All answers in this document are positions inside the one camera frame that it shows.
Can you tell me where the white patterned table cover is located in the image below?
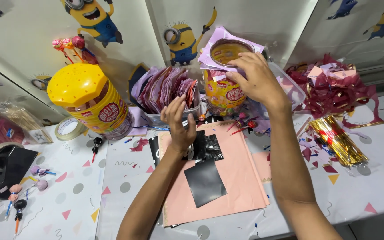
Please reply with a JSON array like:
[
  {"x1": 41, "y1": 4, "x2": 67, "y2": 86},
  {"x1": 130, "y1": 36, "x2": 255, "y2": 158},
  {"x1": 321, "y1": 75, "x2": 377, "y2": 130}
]
[{"x1": 0, "y1": 93, "x2": 384, "y2": 240}]

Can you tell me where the small pink lollipop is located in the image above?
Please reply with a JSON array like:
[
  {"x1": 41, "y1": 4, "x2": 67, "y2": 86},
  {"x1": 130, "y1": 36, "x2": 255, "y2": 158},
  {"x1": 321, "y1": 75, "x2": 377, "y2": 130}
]
[{"x1": 226, "y1": 113, "x2": 247, "y2": 132}]

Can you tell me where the black paper square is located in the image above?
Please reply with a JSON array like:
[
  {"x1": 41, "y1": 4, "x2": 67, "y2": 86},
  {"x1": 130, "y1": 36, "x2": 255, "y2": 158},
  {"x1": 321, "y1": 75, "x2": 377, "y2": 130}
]
[{"x1": 183, "y1": 160, "x2": 228, "y2": 209}]

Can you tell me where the row of folded paper wrappers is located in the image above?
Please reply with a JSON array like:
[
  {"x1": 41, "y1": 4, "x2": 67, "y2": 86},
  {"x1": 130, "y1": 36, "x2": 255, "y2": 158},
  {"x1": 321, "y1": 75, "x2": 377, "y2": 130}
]
[{"x1": 137, "y1": 66, "x2": 199, "y2": 114}]

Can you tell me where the crumpled black paper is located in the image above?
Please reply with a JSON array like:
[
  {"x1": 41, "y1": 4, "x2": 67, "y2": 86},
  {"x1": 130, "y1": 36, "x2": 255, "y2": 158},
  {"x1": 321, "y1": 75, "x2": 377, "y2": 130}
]
[{"x1": 183, "y1": 130, "x2": 224, "y2": 164}]

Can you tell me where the black paper wrapped lollipop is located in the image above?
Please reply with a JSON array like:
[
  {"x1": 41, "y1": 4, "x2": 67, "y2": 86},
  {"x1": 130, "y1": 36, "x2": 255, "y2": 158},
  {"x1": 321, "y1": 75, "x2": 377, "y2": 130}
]
[
  {"x1": 91, "y1": 137, "x2": 103, "y2": 164},
  {"x1": 13, "y1": 199, "x2": 28, "y2": 239}
]

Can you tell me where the open clear candy jar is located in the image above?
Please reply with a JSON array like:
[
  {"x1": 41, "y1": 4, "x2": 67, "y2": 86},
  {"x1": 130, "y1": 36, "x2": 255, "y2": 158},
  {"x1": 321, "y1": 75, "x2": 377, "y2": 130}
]
[{"x1": 203, "y1": 37, "x2": 256, "y2": 117}]

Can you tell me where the yellow lidded candy jar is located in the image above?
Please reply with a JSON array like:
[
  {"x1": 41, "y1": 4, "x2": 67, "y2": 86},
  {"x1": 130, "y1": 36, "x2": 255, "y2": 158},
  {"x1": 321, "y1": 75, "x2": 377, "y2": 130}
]
[{"x1": 47, "y1": 63, "x2": 135, "y2": 141}]

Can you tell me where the red wrapped lollipop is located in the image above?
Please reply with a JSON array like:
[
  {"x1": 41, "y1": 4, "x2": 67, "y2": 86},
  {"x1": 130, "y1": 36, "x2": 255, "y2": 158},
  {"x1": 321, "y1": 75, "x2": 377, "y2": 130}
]
[{"x1": 72, "y1": 36, "x2": 99, "y2": 65}]

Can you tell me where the yellow cartoon wall sticker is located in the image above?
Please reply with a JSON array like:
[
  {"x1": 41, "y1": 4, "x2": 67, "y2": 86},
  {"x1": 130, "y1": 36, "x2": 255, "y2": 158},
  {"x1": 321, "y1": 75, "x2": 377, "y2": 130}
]
[
  {"x1": 60, "y1": 0, "x2": 124, "y2": 48},
  {"x1": 163, "y1": 6, "x2": 218, "y2": 66}
]

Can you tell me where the clear plastic box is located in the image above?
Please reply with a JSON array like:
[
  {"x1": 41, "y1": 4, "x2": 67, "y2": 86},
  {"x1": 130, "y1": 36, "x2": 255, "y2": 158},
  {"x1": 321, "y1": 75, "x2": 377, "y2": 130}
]
[{"x1": 255, "y1": 61, "x2": 307, "y2": 118}]

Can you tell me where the orange swirl lollipop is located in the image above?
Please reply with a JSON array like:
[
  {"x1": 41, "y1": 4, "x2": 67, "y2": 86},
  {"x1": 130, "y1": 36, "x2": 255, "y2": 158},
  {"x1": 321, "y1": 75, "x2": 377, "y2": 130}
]
[{"x1": 62, "y1": 38, "x2": 83, "y2": 63}]

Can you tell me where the black printed paper strip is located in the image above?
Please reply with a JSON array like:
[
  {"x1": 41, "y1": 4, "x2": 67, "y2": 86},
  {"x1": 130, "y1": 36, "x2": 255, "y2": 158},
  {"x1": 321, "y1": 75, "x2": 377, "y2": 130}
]
[{"x1": 148, "y1": 136, "x2": 161, "y2": 168}]

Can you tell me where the clear plastic container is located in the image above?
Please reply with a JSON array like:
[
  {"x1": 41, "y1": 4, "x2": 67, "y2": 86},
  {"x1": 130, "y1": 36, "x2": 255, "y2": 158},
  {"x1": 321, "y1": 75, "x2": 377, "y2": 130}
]
[{"x1": 141, "y1": 80, "x2": 202, "y2": 126}]

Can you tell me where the person's left hand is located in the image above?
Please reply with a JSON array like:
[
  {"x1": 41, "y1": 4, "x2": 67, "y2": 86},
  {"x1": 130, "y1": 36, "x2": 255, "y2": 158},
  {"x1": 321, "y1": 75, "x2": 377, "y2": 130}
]
[{"x1": 160, "y1": 94, "x2": 198, "y2": 154}]

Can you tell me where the small red lollipop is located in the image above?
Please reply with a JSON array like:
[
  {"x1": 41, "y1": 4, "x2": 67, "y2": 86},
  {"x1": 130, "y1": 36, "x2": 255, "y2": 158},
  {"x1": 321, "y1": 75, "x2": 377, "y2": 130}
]
[{"x1": 230, "y1": 120, "x2": 258, "y2": 136}]

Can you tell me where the maroon paper scrap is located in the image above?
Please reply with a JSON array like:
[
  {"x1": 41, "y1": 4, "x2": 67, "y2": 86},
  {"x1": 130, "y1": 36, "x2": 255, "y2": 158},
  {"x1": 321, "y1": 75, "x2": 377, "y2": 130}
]
[{"x1": 130, "y1": 137, "x2": 149, "y2": 152}]

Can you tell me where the stack of purple paper squares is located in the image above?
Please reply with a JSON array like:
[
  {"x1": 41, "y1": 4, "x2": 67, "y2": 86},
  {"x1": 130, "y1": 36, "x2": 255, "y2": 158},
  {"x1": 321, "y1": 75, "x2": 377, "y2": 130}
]
[{"x1": 198, "y1": 26, "x2": 266, "y2": 82}]

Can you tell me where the pink swirl lollipop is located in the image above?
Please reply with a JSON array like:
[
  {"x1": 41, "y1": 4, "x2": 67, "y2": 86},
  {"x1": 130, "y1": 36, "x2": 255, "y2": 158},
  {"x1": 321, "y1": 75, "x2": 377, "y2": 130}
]
[{"x1": 52, "y1": 39, "x2": 75, "y2": 64}]

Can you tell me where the stack of pink paper sheets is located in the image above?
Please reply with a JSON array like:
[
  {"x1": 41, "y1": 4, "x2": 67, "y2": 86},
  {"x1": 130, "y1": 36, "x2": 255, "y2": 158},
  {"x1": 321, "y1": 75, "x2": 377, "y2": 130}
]
[{"x1": 158, "y1": 121, "x2": 271, "y2": 228}]

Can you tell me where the dark blue paper sheet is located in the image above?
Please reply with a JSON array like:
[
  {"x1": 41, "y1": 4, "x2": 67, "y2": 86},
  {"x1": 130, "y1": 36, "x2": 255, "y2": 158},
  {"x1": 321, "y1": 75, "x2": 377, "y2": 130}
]
[{"x1": 127, "y1": 62, "x2": 151, "y2": 101}]

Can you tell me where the black tape dispenser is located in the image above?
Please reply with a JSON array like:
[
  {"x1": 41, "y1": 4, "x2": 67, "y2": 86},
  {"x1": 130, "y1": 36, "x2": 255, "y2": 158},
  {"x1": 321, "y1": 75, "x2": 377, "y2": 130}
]
[{"x1": 0, "y1": 142, "x2": 39, "y2": 200}]

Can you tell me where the clear tape roll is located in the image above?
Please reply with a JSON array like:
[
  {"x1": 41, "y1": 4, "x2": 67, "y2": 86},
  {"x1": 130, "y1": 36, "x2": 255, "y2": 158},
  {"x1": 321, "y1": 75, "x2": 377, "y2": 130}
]
[{"x1": 54, "y1": 116, "x2": 88, "y2": 141}]

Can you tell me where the heap of maroon paper scraps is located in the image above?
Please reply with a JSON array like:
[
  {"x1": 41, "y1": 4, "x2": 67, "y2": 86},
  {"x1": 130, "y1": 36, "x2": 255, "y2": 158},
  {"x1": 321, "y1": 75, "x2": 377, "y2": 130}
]
[{"x1": 285, "y1": 53, "x2": 384, "y2": 129}]

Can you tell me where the peach paper wrapped lollipop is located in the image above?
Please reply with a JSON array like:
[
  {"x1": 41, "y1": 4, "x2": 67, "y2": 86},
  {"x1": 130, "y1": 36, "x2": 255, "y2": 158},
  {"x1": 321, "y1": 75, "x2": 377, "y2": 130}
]
[{"x1": 5, "y1": 184, "x2": 23, "y2": 219}]

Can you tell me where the bag of wooden sticks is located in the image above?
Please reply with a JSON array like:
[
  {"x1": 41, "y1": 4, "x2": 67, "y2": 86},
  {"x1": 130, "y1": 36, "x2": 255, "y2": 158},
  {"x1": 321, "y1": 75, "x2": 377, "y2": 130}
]
[{"x1": 0, "y1": 96, "x2": 54, "y2": 144}]

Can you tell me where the bundle of gold twist ties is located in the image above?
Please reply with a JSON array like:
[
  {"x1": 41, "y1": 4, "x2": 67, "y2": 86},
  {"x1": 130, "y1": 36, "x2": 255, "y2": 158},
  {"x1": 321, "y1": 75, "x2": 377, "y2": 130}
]
[{"x1": 308, "y1": 115, "x2": 369, "y2": 167}]

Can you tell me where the pink paper wrapped lollipop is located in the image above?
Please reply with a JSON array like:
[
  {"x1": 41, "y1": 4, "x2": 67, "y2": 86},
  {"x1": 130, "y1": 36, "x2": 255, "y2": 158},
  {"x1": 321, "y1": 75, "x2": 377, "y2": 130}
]
[{"x1": 28, "y1": 176, "x2": 49, "y2": 192}]

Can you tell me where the person's right hand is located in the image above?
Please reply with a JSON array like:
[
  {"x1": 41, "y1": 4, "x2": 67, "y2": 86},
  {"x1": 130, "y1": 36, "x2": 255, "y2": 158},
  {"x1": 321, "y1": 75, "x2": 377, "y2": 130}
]
[{"x1": 225, "y1": 52, "x2": 291, "y2": 111}]

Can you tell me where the purple paper wrapped lollipop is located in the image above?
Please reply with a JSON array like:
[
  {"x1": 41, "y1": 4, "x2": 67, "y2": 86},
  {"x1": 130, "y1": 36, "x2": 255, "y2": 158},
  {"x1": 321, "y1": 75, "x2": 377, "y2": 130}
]
[{"x1": 30, "y1": 165, "x2": 57, "y2": 177}]

